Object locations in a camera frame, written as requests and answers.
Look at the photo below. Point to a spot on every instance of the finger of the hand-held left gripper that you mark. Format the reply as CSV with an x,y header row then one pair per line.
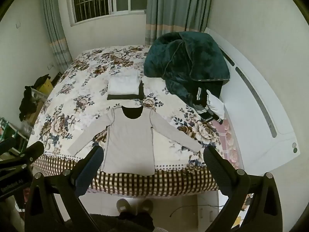
x,y
7,143
29,153

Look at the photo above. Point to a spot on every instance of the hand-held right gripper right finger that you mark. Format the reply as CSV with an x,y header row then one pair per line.
x,y
216,171

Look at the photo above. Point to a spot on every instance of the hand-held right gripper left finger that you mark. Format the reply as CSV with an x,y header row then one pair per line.
x,y
91,169

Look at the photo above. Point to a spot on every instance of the grey long-sleeve shirt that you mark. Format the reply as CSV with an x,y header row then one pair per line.
x,y
130,145

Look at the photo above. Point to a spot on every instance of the black clothes pile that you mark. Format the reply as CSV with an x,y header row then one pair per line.
x,y
27,101

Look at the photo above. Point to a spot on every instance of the green plastic crate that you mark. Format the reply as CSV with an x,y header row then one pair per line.
x,y
12,130

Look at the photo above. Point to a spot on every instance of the pink floral cloth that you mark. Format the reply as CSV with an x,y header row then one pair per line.
x,y
228,137

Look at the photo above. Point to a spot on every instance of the person's left shoe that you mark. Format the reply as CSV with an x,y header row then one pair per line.
x,y
123,206

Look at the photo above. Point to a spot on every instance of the person's shoe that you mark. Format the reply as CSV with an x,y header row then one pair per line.
x,y
123,206
146,206

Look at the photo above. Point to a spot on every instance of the person's dark trouser legs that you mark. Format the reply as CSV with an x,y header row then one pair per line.
x,y
125,222

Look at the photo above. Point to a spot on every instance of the white headboard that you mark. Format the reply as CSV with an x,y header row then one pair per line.
x,y
251,116

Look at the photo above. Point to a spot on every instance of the person's right shoe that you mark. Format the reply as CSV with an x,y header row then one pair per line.
x,y
146,206

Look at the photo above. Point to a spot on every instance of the white pillow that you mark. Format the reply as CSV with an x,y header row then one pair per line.
x,y
217,104

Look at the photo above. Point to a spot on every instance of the yellow cardboard box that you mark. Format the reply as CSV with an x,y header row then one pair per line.
x,y
47,87

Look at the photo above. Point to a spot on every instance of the dark striped jacket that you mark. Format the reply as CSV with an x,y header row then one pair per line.
x,y
201,99

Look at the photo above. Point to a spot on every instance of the floral bed sheet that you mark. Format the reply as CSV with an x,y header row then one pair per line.
x,y
79,82

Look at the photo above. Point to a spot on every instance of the folded white garment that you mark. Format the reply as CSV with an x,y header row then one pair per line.
x,y
123,83

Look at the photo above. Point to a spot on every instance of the dark green fleece blanket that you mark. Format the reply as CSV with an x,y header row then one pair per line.
x,y
183,58

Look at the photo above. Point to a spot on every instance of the grey-green curtain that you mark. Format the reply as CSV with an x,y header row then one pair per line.
x,y
55,29
176,7

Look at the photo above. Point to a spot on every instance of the barred window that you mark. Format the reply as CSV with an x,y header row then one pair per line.
x,y
108,0

